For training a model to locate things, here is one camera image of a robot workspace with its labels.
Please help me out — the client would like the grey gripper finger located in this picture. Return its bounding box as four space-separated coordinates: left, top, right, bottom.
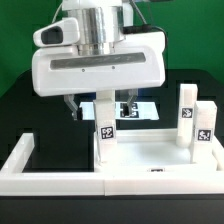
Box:
123 89 138 116
64 94 78 120

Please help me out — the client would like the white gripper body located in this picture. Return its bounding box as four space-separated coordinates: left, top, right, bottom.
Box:
31 32 167 98

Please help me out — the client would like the white desk top tray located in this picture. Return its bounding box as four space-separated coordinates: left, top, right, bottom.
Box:
94 128 224 173

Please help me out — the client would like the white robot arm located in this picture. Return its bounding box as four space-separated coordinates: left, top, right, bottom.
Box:
32 0 167 119

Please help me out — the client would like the fiducial marker sheet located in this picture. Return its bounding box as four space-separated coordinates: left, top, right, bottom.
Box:
81 102 159 120

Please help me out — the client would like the white U-shaped fence frame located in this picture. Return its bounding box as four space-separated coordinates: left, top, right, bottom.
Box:
0 133 224 196

